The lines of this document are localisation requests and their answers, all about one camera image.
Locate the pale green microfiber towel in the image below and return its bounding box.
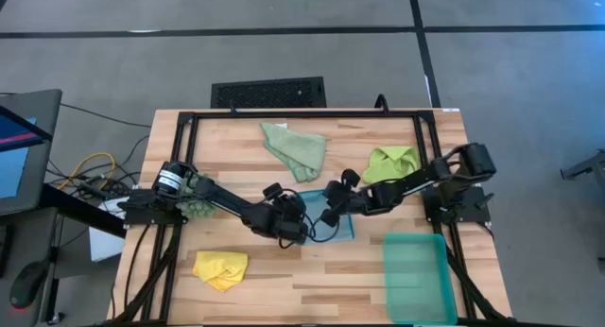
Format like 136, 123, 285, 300
260, 122, 327, 184

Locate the grey office desk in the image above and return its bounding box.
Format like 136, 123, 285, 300
0, 182, 127, 327

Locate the lime green microfiber towel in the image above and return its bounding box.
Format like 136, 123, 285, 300
362, 146, 422, 185

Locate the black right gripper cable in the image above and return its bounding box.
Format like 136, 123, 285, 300
304, 212, 342, 246

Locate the black perforated metal box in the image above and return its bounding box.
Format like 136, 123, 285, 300
210, 76, 328, 110

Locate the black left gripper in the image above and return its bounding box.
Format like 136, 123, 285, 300
251, 193, 312, 247

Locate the green translucent plastic bin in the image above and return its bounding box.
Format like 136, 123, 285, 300
382, 232, 458, 326

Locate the yellow cable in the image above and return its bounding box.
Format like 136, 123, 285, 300
56, 151, 117, 191

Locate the white box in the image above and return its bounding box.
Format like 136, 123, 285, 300
88, 197, 127, 263

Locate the black aluminium table frame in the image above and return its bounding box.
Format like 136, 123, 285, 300
106, 108, 516, 327

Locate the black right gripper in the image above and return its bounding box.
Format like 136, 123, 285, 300
320, 179, 378, 228

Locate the black computer mouse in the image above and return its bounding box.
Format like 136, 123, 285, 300
9, 260, 48, 310

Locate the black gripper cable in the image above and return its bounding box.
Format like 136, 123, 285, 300
304, 212, 342, 246
277, 187, 309, 250

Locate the grey metal stand base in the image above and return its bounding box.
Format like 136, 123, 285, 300
560, 149, 605, 181

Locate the light blue microfiber towel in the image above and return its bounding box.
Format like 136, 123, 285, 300
297, 188, 356, 247

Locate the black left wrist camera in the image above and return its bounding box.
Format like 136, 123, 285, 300
262, 181, 285, 201

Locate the artificial succulent in patterned pot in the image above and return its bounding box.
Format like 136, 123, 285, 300
177, 173, 219, 220

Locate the grey desk monitor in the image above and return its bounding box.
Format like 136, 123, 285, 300
0, 88, 63, 217

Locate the yellow microfiber towel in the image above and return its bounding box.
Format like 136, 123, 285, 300
192, 250, 250, 293

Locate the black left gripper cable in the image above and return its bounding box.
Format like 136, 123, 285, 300
277, 187, 309, 250

